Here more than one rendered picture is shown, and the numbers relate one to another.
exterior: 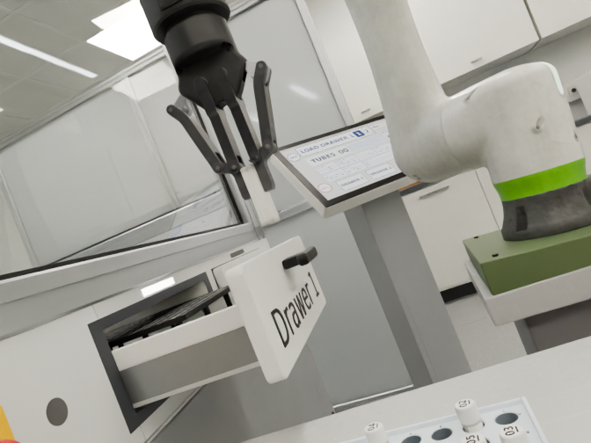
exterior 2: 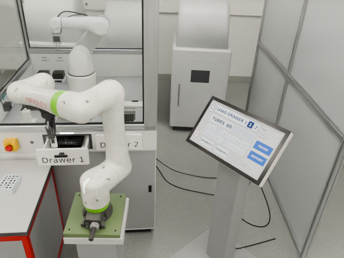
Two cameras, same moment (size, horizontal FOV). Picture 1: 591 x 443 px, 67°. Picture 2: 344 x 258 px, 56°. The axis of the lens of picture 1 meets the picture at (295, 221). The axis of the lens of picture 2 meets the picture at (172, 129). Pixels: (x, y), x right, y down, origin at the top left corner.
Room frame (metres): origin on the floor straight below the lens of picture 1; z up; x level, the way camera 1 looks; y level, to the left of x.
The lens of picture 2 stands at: (0.66, -1.58, 1.99)
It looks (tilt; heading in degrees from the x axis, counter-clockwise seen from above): 31 degrees down; 72
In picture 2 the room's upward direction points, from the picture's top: 3 degrees clockwise
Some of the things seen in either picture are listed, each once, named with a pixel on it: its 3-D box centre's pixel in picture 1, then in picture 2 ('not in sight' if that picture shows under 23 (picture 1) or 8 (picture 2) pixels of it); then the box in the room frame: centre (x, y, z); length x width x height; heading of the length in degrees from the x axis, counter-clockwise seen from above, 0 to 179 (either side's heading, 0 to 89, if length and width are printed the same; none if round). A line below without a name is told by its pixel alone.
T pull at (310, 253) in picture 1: (298, 258); (61, 154); (0.54, 0.01, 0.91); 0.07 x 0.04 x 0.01; 168
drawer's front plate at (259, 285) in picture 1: (288, 291); (63, 156); (0.54, 0.04, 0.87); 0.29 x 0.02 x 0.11; 168
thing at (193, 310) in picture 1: (209, 300); (65, 143); (0.56, 0.14, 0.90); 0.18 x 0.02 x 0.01; 168
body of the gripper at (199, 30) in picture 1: (209, 67); (49, 116); (0.51, 0.03, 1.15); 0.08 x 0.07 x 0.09; 78
